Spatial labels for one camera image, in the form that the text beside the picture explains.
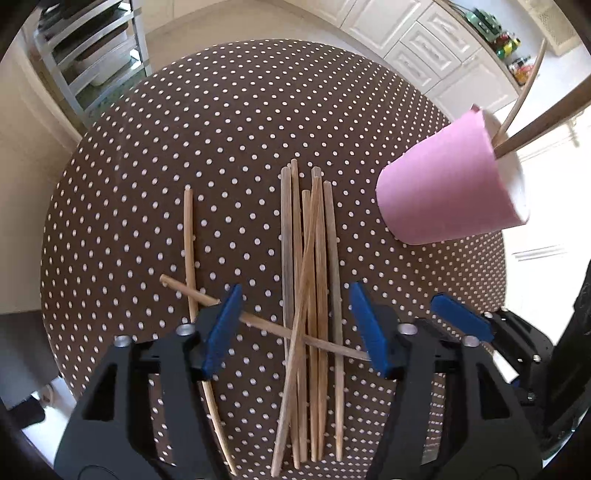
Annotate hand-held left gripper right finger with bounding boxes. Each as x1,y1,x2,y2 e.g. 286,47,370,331
348,281,541,480

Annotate pink cup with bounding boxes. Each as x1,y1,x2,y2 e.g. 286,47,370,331
375,105,531,246

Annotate white lower kitchen cabinets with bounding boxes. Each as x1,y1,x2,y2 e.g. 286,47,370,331
339,0,520,114

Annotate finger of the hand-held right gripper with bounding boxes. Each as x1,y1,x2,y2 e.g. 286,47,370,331
430,294,555,370

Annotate light tapered bamboo chopstick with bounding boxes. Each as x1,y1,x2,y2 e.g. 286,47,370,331
159,274,372,361

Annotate thin curved pale chopstick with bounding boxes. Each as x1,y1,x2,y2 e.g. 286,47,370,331
183,187,238,476

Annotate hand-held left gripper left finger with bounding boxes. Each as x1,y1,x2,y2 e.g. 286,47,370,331
54,283,243,480

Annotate pale slim chopstick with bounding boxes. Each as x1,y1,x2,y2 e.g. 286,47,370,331
501,39,548,139

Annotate dark brown chopstick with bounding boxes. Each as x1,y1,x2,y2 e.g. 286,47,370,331
493,95,591,155

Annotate beige kitchen countertop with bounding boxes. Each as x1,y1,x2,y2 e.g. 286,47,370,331
438,0,525,90

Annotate green detergent bottle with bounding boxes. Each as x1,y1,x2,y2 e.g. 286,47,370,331
498,33,522,58

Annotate white panel door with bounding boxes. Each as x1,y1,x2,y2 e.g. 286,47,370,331
499,106,591,319

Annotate bunch of wooden chopsticks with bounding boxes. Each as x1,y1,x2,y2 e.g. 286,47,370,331
270,159,347,478

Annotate green countertop appliance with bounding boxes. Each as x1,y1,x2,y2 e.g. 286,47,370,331
466,7,502,33

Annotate grey metal shelf rack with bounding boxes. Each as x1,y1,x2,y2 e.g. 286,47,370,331
23,0,151,127

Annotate wide lattice-door wall cabinet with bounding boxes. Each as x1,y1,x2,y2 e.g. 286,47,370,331
538,0,583,57

